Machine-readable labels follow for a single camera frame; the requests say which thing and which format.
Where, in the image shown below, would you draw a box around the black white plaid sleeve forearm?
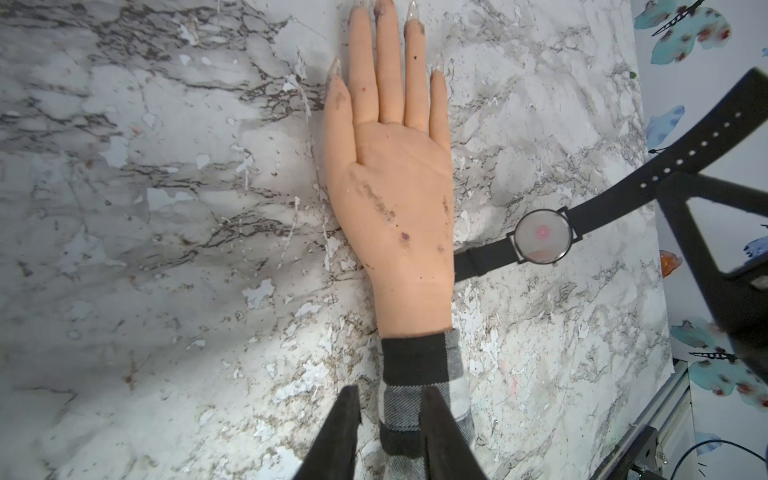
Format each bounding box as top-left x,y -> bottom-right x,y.
376,326 -> 478,480

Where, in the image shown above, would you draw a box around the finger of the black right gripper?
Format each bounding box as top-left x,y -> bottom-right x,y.
653,170 -> 768,385

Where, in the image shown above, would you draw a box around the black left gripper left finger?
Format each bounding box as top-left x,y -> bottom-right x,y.
293,385 -> 361,480

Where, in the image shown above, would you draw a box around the mannequin hand with long nails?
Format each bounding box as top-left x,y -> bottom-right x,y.
324,1 -> 454,338

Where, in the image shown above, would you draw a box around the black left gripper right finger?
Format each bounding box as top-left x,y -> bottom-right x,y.
419,386 -> 486,480

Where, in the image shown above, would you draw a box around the black wrist watch green numerals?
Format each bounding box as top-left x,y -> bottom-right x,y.
454,68 -> 767,282

